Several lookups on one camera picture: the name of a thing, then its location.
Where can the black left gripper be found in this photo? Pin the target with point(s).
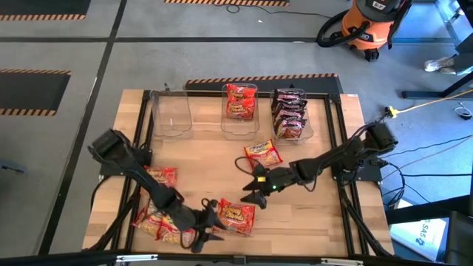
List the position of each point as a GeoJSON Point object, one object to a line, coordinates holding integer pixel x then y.
{"type": "Point", "coordinates": [201, 223]}

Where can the person's leg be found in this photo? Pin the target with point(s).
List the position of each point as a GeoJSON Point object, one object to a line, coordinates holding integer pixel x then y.
{"type": "Point", "coordinates": [463, 63]}

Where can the black metal beam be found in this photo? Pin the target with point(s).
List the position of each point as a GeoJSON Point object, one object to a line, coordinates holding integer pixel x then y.
{"type": "Point", "coordinates": [425, 211]}

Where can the dark grey cabinet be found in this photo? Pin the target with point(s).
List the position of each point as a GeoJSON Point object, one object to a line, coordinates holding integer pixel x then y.
{"type": "Point", "coordinates": [460, 240]}

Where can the dark grey floor object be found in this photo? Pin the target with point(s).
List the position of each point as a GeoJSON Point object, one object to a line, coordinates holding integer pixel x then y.
{"type": "Point", "coordinates": [11, 166]}

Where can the black hazard-striped floor mat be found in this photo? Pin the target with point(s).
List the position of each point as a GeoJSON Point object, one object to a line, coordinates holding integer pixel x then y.
{"type": "Point", "coordinates": [37, 7]}
{"type": "Point", "coordinates": [325, 85]}
{"type": "Point", "coordinates": [221, 3]}
{"type": "Point", "coordinates": [29, 92]}

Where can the black stand foot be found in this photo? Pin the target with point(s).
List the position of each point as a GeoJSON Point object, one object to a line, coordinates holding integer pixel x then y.
{"type": "Point", "coordinates": [421, 95]}

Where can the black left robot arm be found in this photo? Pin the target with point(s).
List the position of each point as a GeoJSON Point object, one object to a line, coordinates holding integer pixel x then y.
{"type": "Point", "coordinates": [148, 184]}

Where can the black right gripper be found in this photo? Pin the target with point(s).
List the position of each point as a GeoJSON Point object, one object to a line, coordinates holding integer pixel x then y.
{"type": "Point", "coordinates": [275, 181]}

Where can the person's foot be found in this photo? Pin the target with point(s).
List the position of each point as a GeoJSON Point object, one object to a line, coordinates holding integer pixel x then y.
{"type": "Point", "coordinates": [438, 63]}

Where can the orange shop vacuum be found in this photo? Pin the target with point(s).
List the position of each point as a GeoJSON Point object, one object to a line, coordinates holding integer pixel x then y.
{"type": "Point", "coordinates": [366, 26]}

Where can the clear plastic bin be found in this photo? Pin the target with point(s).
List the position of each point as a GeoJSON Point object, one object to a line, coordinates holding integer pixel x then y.
{"type": "Point", "coordinates": [308, 134]}
{"type": "Point", "coordinates": [171, 118]}
{"type": "Point", "coordinates": [240, 129]}

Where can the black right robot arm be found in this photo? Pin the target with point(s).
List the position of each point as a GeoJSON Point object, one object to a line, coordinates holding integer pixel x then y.
{"type": "Point", "coordinates": [332, 159]}

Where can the white printed cardboard box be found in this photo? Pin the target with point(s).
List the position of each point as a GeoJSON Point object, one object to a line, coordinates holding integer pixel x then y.
{"type": "Point", "coordinates": [417, 236]}

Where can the silver metal bracket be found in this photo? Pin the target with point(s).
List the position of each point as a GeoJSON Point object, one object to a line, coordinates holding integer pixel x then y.
{"type": "Point", "coordinates": [341, 262]}
{"type": "Point", "coordinates": [136, 258]}

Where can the black aluminium table frame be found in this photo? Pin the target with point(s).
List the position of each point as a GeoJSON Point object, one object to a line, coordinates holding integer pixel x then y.
{"type": "Point", "coordinates": [207, 94]}

